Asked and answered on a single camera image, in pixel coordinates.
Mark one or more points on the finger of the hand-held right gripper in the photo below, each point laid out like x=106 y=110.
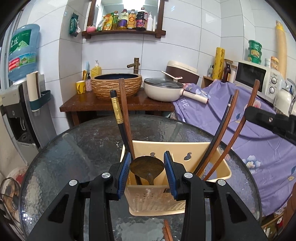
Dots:
x=266 y=118

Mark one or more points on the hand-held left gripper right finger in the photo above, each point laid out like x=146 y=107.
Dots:
x=171 y=176

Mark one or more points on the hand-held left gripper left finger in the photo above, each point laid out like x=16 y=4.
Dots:
x=123 y=176

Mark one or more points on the round metal spoon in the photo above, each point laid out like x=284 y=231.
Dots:
x=146 y=165

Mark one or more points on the beige perforated utensil holder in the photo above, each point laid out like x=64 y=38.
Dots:
x=143 y=148

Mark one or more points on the plain black chopstick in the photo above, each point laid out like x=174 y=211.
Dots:
x=217 y=139

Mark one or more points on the white electric kettle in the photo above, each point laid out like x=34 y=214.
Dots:
x=283 y=99

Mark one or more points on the purple floral cloth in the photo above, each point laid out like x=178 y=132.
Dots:
x=242 y=143

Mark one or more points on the white microwave oven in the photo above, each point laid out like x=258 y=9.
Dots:
x=254 y=78

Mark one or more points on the jar with orange lid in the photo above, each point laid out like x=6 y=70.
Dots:
x=274 y=63

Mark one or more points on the dark brown glass bottle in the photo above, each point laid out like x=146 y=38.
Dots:
x=227 y=73

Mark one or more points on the stack of green bowls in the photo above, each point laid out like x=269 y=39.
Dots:
x=255 y=52

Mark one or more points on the small wooden box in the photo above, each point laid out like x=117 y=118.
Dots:
x=208 y=81

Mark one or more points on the yellow patterned roll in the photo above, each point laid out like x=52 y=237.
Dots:
x=219 y=63

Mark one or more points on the long beige roll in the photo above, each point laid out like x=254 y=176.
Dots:
x=281 y=46

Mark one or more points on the dark wooden sink table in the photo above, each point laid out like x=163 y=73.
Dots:
x=115 y=103

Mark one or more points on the cream pan with lid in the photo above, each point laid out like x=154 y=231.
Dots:
x=161 y=89

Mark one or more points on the woven pattern wash basin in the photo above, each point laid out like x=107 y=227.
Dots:
x=115 y=85

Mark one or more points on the brown and white rice cooker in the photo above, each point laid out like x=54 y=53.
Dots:
x=182 y=71

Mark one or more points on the pink pump bottle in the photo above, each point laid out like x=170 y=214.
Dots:
x=88 y=84

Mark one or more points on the yellow cup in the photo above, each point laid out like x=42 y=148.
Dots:
x=81 y=87

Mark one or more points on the yellow soap pump bottle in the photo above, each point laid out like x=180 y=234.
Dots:
x=96 y=69

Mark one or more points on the bronze faucet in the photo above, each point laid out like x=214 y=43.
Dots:
x=134 y=64

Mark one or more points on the blue toothbrush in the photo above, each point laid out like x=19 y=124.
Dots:
x=87 y=68

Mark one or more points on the wooden chair with cushion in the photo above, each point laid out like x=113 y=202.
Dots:
x=9 y=192

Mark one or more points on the grey water dispenser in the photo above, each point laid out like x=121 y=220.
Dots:
x=13 y=120

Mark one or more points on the dark wooden mirror shelf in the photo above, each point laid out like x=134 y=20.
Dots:
x=120 y=32

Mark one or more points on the thin white bottle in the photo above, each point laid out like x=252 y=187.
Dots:
x=154 y=25

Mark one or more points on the white squeeze bottle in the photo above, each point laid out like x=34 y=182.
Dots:
x=149 y=22

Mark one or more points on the yellow green packet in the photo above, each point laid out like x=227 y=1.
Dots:
x=105 y=22

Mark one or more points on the purple label bottle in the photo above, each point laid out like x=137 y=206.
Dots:
x=123 y=20

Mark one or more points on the green oil bottle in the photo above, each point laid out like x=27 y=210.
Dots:
x=115 y=20

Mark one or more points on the orange label bottle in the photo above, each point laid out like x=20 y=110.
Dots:
x=131 y=19

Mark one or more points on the dark sauce bottle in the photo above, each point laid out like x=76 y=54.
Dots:
x=140 y=19

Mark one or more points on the green hanging packet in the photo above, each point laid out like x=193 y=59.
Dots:
x=74 y=24

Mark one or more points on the blue water jug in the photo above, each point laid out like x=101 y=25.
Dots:
x=22 y=53

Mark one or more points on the teal wall holder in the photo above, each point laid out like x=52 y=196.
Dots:
x=44 y=98

